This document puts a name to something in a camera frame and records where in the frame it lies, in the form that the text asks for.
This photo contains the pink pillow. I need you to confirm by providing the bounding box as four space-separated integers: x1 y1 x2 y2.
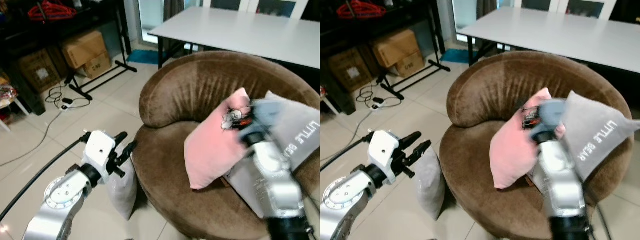
183 87 254 191
489 87 555 190

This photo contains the plain grey pillow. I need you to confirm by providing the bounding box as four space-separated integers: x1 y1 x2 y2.
107 157 139 221
414 146 447 221

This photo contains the brown round velvet sofa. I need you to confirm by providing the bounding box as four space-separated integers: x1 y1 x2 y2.
132 50 321 240
439 50 635 240

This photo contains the grey little bear pillow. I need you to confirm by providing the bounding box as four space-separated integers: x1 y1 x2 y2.
224 90 321 219
529 90 640 187

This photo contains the teal floor mat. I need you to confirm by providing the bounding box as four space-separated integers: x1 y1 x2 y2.
440 48 471 65
126 49 162 66

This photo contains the small printed cardboard box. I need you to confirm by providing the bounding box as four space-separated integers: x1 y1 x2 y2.
393 51 426 79
80 52 113 80

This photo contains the white table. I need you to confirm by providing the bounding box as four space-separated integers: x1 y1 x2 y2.
147 6 321 70
457 6 640 75

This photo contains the dark labelled cardboard box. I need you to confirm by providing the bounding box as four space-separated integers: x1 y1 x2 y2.
327 47 373 93
18 48 62 94

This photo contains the large plain cardboard box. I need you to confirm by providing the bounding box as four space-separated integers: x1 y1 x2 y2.
62 30 109 70
371 29 420 69

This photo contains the white chair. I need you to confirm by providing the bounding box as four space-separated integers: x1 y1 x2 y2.
514 0 619 21

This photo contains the black metal rack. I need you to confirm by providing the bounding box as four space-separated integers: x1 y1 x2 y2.
0 0 139 117
320 0 452 116

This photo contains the red clothes hangers bundle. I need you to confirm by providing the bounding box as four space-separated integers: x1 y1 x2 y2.
27 1 78 24
336 0 388 21

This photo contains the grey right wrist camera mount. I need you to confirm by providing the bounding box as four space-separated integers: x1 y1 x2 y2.
530 98 567 139
239 98 284 137

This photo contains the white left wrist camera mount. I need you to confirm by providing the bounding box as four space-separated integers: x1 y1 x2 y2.
367 129 401 184
81 130 118 184

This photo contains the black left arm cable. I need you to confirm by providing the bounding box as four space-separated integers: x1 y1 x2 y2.
320 131 375 173
0 132 92 224

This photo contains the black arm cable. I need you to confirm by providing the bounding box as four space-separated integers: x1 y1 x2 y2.
593 197 614 240
0 132 92 224
320 131 375 173

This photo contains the black floor cable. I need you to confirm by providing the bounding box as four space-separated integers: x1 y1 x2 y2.
0 82 92 168
327 82 404 151

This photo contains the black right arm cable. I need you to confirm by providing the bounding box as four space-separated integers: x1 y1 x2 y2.
593 197 614 240

